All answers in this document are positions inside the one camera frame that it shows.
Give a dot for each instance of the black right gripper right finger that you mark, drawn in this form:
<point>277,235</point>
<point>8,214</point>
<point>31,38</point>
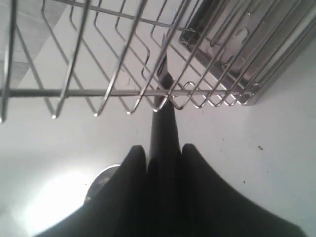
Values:
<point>216,209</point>

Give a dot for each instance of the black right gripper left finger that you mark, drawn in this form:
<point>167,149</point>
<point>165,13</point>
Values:
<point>113,212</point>

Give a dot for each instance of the black handled kitchen knife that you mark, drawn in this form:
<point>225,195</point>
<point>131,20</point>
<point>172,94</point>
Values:
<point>164,145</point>

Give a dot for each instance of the round stainless steel plate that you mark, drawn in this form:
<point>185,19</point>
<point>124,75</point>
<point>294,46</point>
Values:
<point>101,179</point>

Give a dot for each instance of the wire metal utensil holder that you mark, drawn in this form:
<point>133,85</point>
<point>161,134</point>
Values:
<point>228,48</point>

